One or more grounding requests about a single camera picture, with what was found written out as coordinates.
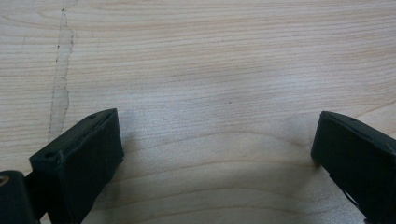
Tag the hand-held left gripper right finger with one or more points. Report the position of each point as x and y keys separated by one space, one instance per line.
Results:
x=355 y=155

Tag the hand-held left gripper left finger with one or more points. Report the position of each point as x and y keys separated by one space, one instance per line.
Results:
x=81 y=161

